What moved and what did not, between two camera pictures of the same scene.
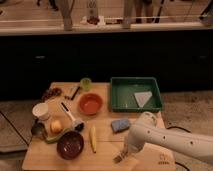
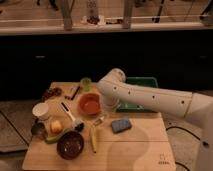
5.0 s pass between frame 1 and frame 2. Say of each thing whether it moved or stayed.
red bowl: stayed
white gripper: moved
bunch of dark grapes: stayed
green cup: stayed
